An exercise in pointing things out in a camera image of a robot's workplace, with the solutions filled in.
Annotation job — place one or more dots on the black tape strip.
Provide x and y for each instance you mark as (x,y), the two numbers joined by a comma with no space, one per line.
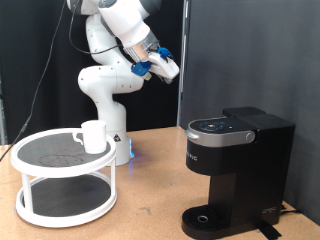
(268,231)

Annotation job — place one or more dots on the wrist camera on blue mount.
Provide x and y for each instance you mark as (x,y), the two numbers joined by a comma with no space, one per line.
(141,69)

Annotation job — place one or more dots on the white two-tier turntable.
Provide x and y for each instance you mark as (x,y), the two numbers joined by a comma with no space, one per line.
(63,160)

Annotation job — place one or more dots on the grey metal pole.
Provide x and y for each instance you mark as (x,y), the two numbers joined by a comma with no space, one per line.
(182,66)

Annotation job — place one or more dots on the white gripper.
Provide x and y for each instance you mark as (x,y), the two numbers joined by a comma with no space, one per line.
(165,68)

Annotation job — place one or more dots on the white mug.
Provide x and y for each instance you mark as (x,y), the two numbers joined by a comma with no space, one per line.
(95,138)

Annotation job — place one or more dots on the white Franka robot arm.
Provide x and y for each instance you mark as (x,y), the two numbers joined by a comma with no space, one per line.
(110,80)

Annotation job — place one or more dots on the grey metal post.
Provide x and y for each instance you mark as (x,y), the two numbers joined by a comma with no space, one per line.
(2,113)

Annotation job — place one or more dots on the black Keurig coffee machine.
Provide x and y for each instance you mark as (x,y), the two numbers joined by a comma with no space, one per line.
(253,160)

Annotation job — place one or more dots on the black curtain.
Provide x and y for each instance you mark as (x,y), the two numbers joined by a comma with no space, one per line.
(160,110)

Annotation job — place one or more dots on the grey partition panel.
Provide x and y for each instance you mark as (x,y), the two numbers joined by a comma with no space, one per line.
(266,50)

